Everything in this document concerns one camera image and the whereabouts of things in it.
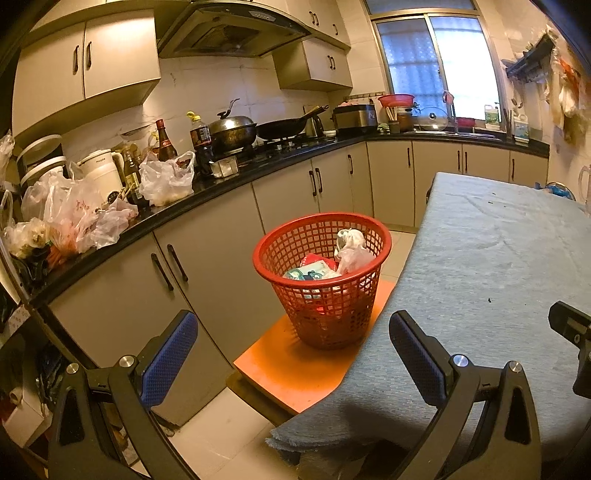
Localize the red plastic basket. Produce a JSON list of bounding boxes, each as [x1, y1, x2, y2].
[[253, 212, 393, 350]]

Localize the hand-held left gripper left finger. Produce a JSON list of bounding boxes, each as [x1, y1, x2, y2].
[[46, 310, 200, 480]]

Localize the white plastic bag red print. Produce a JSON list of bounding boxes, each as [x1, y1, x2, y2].
[[138, 151, 196, 208]]

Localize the dark glass condiment bottle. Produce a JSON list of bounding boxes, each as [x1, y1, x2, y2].
[[121, 149, 151, 207]]

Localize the hanging plastic bags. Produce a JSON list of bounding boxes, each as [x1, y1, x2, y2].
[[544, 27, 588, 145]]

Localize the red colander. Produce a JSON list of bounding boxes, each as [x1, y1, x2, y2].
[[377, 93, 416, 108]]

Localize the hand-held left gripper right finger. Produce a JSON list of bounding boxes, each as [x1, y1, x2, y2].
[[389, 310, 542, 480]]

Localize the cluttered storage shelf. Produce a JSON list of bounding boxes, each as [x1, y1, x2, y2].
[[0, 272, 75, 467]]

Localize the black kitchen countertop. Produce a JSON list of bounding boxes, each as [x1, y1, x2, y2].
[[28, 130, 551, 306]]

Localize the blue-grey table cloth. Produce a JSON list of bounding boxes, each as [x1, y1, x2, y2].
[[265, 172, 591, 468]]

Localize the orange stool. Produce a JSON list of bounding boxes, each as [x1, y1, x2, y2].
[[225, 277, 399, 416]]

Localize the clear plastic jug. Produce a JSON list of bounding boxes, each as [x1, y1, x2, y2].
[[576, 163, 591, 205]]

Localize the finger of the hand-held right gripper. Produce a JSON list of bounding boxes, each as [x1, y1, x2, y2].
[[548, 301, 591, 354], [573, 344, 591, 399]]

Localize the white electric kettle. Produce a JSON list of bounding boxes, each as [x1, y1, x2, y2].
[[75, 148, 126, 200]]

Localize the gas stove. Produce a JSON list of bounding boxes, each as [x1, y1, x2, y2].
[[231, 135, 345, 161]]

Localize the kitchen window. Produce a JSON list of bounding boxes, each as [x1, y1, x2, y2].
[[364, 0, 505, 124]]

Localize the steel wok with lid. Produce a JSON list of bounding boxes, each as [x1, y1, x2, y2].
[[207, 98, 258, 151]]

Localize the dark wall rack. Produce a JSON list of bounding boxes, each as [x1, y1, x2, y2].
[[505, 34, 556, 85]]

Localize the pink plastic bag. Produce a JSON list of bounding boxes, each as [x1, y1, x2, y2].
[[20, 172, 140, 254]]

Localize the glass pot lid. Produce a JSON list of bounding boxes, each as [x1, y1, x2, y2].
[[417, 106, 450, 133]]

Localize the black wok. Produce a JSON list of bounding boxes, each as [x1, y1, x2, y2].
[[255, 104, 330, 140]]

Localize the small steel container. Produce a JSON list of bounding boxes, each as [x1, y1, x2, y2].
[[211, 155, 240, 179]]

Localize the clear bag of garlic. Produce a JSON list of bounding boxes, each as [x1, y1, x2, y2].
[[4, 216, 52, 260]]

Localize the yellow-capped dark bottle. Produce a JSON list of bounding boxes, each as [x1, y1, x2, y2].
[[186, 111, 214, 177]]

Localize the silver black electric cooker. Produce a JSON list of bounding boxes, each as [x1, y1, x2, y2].
[[331, 104, 379, 136]]

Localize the red packet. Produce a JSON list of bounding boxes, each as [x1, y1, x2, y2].
[[300, 252, 339, 271]]

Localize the beige wall cabinet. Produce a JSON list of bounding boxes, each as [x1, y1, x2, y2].
[[13, 8, 162, 136], [271, 0, 355, 92]]

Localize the steel range hood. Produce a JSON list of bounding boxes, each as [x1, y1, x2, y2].
[[156, 0, 313, 61]]

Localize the dark sauce bottle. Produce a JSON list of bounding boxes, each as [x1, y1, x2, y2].
[[154, 119, 179, 163]]

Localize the teal printed packet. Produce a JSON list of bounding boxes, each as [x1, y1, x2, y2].
[[283, 264, 343, 282]]

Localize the blue yellow bag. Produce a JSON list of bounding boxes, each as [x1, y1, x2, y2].
[[534, 181, 576, 202]]

